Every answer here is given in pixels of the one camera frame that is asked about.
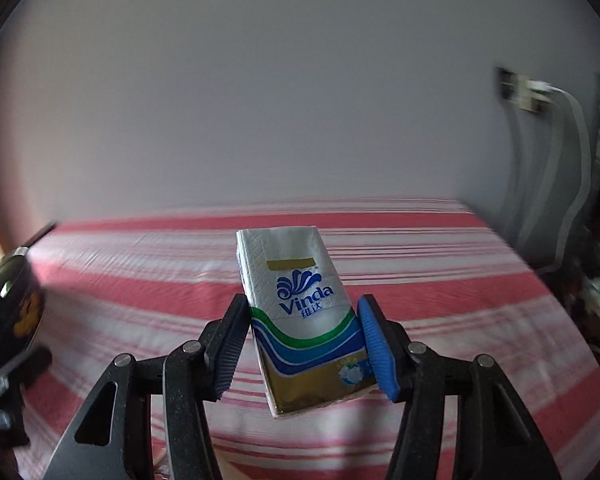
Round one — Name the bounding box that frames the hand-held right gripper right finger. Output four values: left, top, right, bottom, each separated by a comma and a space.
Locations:
356, 294, 563, 480

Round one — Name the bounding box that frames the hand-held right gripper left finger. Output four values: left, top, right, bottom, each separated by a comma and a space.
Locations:
42, 292, 252, 480

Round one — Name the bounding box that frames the black round tin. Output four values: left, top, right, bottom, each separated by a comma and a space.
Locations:
0, 247, 47, 376

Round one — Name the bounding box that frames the white blue tissue pack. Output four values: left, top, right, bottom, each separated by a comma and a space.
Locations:
236, 225, 381, 420

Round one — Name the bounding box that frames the red striped cloth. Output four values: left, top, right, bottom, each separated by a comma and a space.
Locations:
10, 197, 600, 480

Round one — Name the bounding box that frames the black phone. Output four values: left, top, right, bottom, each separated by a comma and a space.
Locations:
27, 220, 61, 243

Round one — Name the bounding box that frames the white charger plug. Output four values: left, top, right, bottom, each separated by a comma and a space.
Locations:
512, 75, 553, 113

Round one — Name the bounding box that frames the white cable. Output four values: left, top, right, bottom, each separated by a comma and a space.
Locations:
540, 86, 597, 273
500, 102, 571, 261

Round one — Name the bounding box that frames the wall socket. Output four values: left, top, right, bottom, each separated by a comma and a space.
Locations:
495, 66, 518, 103

